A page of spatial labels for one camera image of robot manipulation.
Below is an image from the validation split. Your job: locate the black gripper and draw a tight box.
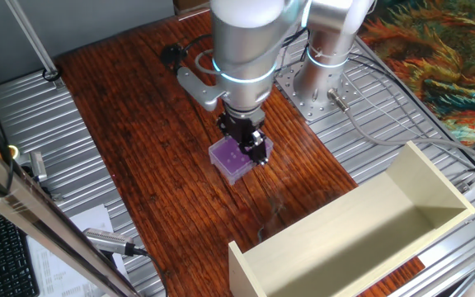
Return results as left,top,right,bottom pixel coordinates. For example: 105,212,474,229
219,111,270,166

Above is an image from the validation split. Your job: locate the clear box with purple insert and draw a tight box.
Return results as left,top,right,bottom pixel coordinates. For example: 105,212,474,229
208,135,275,186

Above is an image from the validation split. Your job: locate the cream wooden shelf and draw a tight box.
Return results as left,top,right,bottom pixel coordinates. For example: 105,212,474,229
228,140,475,297

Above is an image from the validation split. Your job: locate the brown wood grain board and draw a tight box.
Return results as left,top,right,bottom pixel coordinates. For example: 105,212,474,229
55,8,426,297

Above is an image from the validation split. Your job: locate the brown cardboard box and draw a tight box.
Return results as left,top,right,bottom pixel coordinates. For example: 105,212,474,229
173,0,214,14

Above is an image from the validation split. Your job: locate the colourful painted cloth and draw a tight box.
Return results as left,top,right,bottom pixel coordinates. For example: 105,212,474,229
359,0,475,145

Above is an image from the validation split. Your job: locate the printed paper sheet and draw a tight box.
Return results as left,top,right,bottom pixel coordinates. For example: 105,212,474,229
26,204,117,297

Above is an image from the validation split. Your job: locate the black keyboard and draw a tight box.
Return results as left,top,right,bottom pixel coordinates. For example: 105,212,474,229
0,197,40,297

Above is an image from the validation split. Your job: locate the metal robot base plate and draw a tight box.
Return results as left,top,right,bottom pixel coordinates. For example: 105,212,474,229
273,61,362,122

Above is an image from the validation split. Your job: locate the thick grey robot cable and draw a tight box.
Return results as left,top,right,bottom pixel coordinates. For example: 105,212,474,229
327,87,475,167

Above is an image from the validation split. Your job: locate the silver camera with ribbed housing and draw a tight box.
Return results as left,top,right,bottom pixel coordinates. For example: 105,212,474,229
82,227,137,257

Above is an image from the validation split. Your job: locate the aluminium frame beam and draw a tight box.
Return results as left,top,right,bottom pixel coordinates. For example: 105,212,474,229
0,119,140,297

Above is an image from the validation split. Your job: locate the slanted aluminium frame post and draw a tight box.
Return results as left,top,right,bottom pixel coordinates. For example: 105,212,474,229
5,0,63,83

